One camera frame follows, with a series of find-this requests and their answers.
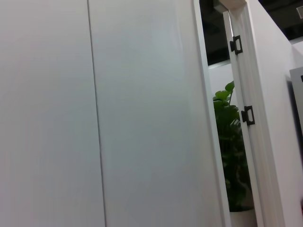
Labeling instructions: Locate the white plant pot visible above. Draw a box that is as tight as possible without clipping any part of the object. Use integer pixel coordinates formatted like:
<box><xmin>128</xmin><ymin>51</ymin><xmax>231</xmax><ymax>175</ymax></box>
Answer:
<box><xmin>229</xmin><ymin>207</ymin><xmax>258</xmax><ymax>227</ymax></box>

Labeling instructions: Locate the green leafy plant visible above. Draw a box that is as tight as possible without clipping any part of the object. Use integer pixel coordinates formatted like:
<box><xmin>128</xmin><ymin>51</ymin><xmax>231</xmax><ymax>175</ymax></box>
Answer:
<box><xmin>213</xmin><ymin>80</ymin><xmax>255</xmax><ymax>212</ymax></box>

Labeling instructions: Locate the white door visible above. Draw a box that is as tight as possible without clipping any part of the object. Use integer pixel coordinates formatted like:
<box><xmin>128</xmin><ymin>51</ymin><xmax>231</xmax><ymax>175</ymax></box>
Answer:
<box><xmin>222</xmin><ymin>9</ymin><xmax>268</xmax><ymax>227</ymax></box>

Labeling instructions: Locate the black door hinge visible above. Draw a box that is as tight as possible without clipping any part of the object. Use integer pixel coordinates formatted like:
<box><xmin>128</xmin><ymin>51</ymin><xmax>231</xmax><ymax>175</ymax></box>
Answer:
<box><xmin>230</xmin><ymin>35</ymin><xmax>244</xmax><ymax>55</ymax></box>
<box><xmin>241</xmin><ymin>105</ymin><xmax>256</xmax><ymax>126</ymax></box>

